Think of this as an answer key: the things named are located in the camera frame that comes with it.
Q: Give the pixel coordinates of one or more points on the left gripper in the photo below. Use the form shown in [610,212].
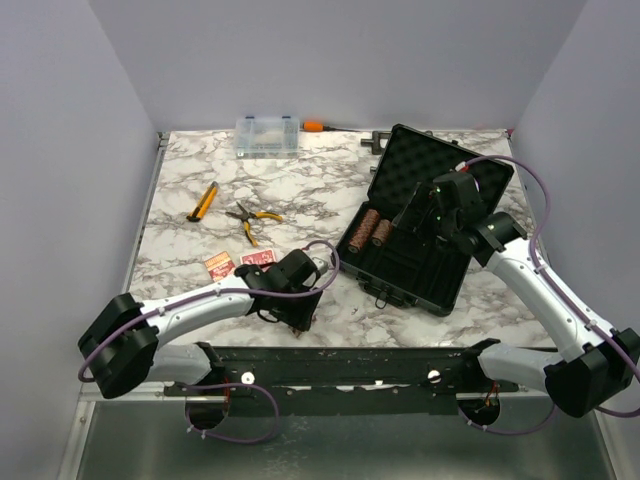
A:
[302,318]

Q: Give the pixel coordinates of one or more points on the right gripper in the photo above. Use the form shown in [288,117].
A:
[400,216]

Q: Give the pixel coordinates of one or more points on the orange black chip roll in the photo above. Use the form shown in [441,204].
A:
[381,233]
[361,235]

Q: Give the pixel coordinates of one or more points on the orange blue chip roll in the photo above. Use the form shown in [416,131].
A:
[297,332]

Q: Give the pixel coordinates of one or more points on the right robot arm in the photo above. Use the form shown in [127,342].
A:
[594,361]

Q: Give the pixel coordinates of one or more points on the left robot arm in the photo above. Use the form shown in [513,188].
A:
[129,342]

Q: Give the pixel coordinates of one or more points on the black poker set case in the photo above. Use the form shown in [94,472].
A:
[390,246]

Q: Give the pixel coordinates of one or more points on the Texas Hold'em card box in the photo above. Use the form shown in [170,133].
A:
[219,266]

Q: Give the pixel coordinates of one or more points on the chip roll in case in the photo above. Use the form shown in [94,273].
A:
[371,218]

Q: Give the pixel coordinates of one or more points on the red backed card deck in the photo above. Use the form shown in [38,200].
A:
[261,258]

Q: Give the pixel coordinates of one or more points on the yellow black pliers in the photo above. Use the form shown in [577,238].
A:
[245,216]

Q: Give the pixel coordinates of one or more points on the yellow utility knife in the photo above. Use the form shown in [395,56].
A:
[204,203]

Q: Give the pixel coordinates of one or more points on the clear plastic organizer box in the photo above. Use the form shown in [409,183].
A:
[266,137]

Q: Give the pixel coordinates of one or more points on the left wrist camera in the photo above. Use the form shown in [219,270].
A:
[321,265]

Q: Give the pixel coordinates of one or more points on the black T-handle tool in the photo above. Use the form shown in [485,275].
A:
[376,142]

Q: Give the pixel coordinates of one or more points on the black mounting rail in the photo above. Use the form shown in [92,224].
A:
[343,381]

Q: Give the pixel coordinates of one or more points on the orange handled screwdriver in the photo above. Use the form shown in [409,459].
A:
[318,127]

